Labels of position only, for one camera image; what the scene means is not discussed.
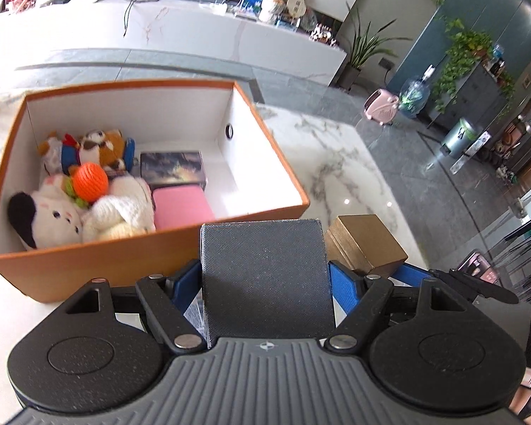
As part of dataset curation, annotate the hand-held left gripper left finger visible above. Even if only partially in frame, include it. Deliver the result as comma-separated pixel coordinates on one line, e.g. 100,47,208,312
64,260,205,351

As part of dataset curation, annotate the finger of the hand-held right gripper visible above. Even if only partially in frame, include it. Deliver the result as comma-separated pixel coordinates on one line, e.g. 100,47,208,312
396,263,519,305

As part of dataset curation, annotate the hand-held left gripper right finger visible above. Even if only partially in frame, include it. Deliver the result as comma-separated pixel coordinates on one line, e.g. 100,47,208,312
328,261,474,351

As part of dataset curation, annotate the gold box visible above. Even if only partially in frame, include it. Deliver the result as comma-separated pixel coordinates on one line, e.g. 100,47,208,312
325,214,408,280

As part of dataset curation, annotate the orange cardboard box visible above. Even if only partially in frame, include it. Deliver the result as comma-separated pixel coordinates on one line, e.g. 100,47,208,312
0,78,311,304

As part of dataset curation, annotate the dark grey box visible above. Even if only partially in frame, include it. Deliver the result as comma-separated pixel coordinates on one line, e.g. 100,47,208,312
199,219,337,349

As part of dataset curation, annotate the sailor dog plush toy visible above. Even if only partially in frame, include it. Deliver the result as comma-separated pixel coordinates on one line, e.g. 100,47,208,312
38,129,136,176

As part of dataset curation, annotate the pink box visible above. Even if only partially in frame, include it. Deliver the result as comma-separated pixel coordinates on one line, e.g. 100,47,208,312
152,185,216,230

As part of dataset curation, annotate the white knitted plush toy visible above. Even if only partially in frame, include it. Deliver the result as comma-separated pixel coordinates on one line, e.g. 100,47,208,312
81,176,157,244

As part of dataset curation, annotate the dark printed box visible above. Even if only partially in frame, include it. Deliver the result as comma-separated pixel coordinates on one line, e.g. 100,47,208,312
139,150,207,189

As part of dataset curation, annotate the orange knitted ball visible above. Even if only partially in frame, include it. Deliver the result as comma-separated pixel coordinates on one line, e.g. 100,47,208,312
73,162,109,200

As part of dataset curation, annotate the grey trash bin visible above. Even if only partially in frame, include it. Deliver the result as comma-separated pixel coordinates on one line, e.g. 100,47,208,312
440,117,490,158

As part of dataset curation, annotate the white cat plush toy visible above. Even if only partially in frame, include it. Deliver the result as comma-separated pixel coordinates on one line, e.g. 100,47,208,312
7,174,85,249

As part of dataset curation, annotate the pink small case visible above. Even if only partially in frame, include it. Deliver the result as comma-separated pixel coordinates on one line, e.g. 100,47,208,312
363,88,400,125

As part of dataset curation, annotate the clear water jug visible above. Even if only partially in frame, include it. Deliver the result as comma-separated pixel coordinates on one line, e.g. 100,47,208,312
398,65,439,118

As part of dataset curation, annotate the blue grey cabinet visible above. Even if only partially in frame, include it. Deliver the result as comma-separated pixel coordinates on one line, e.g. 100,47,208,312
429,59,514,129

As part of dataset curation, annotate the trailing vine plant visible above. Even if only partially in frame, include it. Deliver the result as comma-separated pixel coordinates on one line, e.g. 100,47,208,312
433,17,514,114

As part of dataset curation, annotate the potted green plant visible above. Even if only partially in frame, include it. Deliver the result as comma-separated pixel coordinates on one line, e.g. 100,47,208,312
338,2,415,92

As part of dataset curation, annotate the white marble tv cabinet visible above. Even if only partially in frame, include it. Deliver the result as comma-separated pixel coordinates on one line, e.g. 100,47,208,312
0,0,348,87

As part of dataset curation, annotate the black and white cow figurine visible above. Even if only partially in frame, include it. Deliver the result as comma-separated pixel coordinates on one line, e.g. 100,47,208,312
312,24,337,45

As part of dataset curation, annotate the round white sign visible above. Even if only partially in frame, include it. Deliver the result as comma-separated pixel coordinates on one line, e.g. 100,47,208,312
285,0,311,21

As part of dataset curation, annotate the brown teddy bear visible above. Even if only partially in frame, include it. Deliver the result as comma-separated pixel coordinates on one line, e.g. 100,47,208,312
258,0,286,23

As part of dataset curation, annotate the black cable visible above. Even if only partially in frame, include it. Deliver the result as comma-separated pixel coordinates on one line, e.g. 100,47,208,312
122,0,165,39

